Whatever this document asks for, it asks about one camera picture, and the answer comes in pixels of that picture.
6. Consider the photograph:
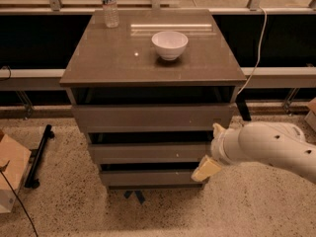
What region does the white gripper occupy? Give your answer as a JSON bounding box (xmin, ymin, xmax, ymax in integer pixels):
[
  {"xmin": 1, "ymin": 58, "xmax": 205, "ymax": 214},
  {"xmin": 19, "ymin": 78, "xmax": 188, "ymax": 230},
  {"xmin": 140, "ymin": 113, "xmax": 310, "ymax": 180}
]
[{"xmin": 192, "ymin": 122, "xmax": 246, "ymax": 182}]

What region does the grey bottom drawer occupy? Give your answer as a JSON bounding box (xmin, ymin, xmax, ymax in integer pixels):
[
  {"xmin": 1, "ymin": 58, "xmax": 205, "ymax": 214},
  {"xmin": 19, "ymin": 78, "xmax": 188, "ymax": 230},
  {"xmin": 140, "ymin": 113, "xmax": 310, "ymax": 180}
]
[{"xmin": 100, "ymin": 171, "xmax": 198, "ymax": 187}]

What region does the grey drawer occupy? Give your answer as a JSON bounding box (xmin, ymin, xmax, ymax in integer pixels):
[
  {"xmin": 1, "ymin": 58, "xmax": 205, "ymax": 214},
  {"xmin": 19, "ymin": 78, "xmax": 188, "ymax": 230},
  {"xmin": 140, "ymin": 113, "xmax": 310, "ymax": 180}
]
[
  {"xmin": 72, "ymin": 105, "xmax": 233, "ymax": 133},
  {"xmin": 88, "ymin": 142, "xmax": 210, "ymax": 164},
  {"xmin": 100, "ymin": 171, "xmax": 198, "ymax": 187}
]

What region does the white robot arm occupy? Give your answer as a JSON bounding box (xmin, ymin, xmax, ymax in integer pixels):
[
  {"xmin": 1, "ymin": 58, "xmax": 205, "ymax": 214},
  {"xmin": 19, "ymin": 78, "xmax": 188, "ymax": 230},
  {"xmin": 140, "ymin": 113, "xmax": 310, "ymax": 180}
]
[{"xmin": 192, "ymin": 121, "xmax": 316, "ymax": 184}]

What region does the grey middle drawer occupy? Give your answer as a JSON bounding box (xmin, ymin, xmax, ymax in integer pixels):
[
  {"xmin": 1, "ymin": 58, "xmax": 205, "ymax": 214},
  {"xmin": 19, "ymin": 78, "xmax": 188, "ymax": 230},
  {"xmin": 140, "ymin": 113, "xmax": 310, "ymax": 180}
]
[{"xmin": 88, "ymin": 142, "xmax": 210, "ymax": 164}]

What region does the grey top drawer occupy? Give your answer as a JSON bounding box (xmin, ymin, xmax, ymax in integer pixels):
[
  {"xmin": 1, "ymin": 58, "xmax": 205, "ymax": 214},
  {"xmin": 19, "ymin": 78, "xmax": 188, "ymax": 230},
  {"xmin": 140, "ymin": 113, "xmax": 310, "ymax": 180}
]
[{"xmin": 72, "ymin": 105, "xmax": 233, "ymax": 133}]

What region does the grey drawer cabinet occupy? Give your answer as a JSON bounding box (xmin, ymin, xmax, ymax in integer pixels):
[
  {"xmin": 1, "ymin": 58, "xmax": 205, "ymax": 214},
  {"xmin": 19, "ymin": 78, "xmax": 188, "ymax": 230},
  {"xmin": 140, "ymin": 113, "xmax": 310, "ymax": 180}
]
[{"xmin": 60, "ymin": 10, "xmax": 246, "ymax": 190}]

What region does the blue tape cross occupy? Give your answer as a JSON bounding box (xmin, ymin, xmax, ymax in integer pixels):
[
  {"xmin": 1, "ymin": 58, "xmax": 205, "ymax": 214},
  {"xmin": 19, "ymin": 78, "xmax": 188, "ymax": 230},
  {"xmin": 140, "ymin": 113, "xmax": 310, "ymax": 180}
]
[{"xmin": 123, "ymin": 191, "xmax": 145, "ymax": 204}]

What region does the cardboard box right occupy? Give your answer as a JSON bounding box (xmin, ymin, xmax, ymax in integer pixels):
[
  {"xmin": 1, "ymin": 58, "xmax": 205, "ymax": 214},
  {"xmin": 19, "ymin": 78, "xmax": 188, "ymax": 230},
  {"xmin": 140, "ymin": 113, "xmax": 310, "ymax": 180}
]
[{"xmin": 305, "ymin": 98, "xmax": 316, "ymax": 131}]

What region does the cardboard box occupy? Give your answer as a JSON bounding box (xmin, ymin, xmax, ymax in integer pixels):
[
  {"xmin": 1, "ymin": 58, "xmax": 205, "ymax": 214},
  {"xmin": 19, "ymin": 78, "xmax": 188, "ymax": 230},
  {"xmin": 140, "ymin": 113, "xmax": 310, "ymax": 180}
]
[
  {"xmin": 305, "ymin": 98, "xmax": 316, "ymax": 131},
  {"xmin": 0, "ymin": 131, "xmax": 31, "ymax": 213}
]

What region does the white ceramic bowl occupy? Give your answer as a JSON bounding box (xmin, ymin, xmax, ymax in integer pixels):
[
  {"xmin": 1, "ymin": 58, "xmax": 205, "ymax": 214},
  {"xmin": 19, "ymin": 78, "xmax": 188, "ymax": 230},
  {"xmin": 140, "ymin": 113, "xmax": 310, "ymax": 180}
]
[{"xmin": 151, "ymin": 31, "xmax": 189, "ymax": 61}]

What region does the black stand bar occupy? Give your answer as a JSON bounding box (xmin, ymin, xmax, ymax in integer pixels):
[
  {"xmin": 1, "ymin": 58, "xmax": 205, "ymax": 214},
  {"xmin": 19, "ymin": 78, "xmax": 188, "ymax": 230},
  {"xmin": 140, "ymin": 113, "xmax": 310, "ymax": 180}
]
[{"xmin": 25, "ymin": 124, "xmax": 54, "ymax": 189}]

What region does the clear plastic water bottle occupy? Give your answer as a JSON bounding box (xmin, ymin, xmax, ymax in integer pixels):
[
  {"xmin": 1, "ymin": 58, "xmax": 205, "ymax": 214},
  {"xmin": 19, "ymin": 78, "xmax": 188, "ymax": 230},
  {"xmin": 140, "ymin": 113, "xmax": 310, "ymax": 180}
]
[{"xmin": 101, "ymin": 0, "xmax": 119, "ymax": 28}]

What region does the cardboard box left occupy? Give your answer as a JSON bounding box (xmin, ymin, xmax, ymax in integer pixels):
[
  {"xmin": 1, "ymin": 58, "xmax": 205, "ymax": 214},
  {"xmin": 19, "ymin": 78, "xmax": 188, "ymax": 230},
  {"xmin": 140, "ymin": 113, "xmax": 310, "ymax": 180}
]
[{"xmin": 0, "ymin": 131, "xmax": 31, "ymax": 213}]

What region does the white cable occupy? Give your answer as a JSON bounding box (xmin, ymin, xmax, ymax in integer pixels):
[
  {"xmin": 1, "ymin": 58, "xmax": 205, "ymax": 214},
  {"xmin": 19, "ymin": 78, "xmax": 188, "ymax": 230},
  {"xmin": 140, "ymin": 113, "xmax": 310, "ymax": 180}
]
[{"xmin": 236, "ymin": 7, "xmax": 268, "ymax": 96}]

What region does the black cable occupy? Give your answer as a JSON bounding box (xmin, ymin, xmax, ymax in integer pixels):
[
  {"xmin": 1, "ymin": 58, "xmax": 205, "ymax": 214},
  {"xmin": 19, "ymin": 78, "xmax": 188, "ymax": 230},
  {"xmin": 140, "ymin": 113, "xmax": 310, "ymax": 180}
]
[{"xmin": 0, "ymin": 168, "xmax": 40, "ymax": 237}]

